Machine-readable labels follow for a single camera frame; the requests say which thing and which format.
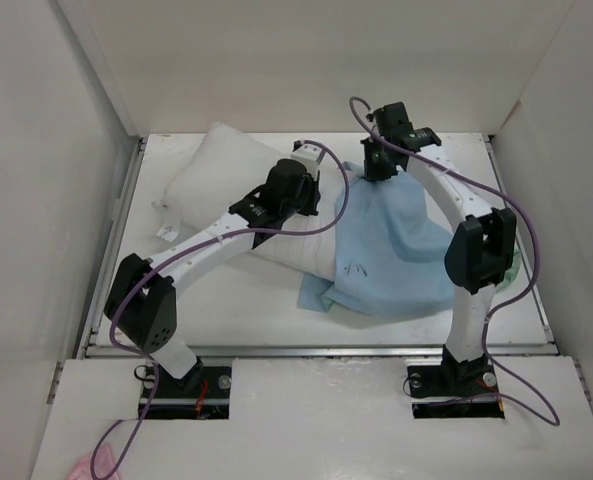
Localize purple cable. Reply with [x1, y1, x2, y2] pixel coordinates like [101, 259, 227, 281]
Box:
[90, 139, 351, 480]
[349, 95, 561, 427]

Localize pink cloth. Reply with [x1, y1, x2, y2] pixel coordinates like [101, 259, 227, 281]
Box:
[67, 443, 121, 480]

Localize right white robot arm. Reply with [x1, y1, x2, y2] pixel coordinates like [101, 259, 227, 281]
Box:
[362, 102, 517, 399]

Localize aluminium front rail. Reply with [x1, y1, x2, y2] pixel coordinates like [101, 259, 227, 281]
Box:
[83, 343, 560, 359]

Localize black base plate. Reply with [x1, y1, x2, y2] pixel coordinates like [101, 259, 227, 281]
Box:
[404, 364, 505, 420]
[145, 365, 232, 420]

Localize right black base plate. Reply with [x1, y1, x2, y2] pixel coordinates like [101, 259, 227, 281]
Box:
[404, 364, 505, 420]

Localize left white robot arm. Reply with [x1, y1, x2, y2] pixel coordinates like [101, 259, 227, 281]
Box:
[104, 149, 322, 397]

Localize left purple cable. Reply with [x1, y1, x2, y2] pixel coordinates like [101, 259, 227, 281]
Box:
[90, 139, 351, 480]

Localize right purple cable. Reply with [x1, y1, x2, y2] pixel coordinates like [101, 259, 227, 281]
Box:
[349, 95, 561, 427]

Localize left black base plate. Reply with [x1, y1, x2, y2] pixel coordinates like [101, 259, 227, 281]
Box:
[145, 365, 232, 420]

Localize white pillow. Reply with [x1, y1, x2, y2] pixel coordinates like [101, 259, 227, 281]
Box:
[154, 123, 345, 280]

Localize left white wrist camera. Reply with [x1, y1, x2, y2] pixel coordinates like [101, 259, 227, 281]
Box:
[290, 140, 325, 177]

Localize blue pillowcase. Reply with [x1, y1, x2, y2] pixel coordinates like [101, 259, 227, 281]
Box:
[297, 162, 454, 319]

